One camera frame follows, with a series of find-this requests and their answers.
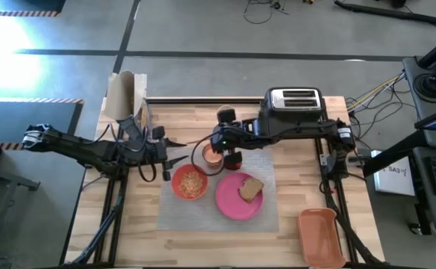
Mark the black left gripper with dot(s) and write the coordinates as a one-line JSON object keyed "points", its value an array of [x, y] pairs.
{"points": [[151, 153]]}

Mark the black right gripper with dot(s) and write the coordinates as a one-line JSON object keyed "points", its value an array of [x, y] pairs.
{"points": [[231, 137]]}

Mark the small red black container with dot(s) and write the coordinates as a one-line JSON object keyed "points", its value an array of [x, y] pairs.
{"points": [[233, 163]]}

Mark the orange faceted glass with juice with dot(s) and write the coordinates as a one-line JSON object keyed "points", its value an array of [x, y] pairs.
{"points": [[212, 158]]}

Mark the orange ribbed bowl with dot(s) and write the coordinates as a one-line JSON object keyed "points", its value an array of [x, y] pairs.
{"points": [[190, 183]]}

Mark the toast slice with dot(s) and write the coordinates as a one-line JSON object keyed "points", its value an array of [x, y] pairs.
{"points": [[251, 188]]}

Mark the pink plate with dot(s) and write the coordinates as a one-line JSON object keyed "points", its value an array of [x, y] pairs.
{"points": [[236, 201]]}

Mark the blue frosted flakes cereal box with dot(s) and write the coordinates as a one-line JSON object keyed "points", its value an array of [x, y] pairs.
{"points": [[124, 97]]}

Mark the grey woven placemat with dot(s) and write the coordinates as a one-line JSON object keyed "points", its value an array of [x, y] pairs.
{"points": [[218, 220]]}

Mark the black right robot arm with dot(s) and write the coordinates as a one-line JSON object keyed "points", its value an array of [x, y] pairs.
{"points": [[296, 129]]}

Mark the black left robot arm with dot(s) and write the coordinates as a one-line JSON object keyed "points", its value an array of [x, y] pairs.
{"points": [[72, 149]]}

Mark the cereal flakes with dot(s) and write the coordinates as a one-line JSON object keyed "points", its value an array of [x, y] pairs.
{"points": [[190, 184]]}

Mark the black toaster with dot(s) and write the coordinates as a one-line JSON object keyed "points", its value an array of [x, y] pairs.
{"points": [[292, 102]]}

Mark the orange plastic tray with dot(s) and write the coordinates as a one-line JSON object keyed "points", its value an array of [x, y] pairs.
{"points": [[320, 239]]}

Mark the white labelled box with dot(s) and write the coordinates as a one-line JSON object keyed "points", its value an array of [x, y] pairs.
{"points": [[395, 175]]}

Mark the grey metal desk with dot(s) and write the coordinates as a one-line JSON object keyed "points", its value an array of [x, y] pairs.
{"points": [[1, 194]]}

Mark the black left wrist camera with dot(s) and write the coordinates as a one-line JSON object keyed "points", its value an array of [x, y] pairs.
{"points": [[158, 132]]}

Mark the black table edge rail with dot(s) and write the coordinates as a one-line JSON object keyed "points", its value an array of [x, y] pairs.
{"points": [[203, 100]]}

